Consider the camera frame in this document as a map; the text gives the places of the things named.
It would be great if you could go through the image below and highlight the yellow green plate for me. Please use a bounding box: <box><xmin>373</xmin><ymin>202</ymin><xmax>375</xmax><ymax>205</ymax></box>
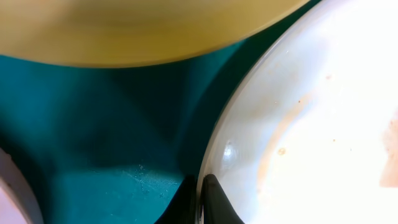
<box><xmin>1</xmin><ymin>0</ymin><xmax>307</xmax><ymax>68</ymax></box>

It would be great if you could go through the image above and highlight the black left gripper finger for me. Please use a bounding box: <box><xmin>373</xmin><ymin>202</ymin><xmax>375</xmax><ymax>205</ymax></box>
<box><xmin>200</xmin><ymin>174</ymin><xmax>244</xmax><ymax>224</ymax></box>

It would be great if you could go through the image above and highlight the pinkish white plate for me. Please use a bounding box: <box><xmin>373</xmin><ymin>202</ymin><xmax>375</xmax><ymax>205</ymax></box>
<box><xmin>1</xmin><ymin>149</ymin><xmax>44</xmax><ymax>224</ymax></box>

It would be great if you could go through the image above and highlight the cream white plate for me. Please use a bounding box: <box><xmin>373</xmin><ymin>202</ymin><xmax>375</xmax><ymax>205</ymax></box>
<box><xmin>198</xmin><ymin>0</ymin><xmax>397</xmax><ymax>223</ymax></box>

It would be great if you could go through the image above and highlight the teal plastic tray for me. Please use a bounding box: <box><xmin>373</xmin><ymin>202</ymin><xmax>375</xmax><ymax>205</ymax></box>
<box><xmin>1</xmin><ymin>1</ymin><xmax>315</xmax><ymax>223</ymax></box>

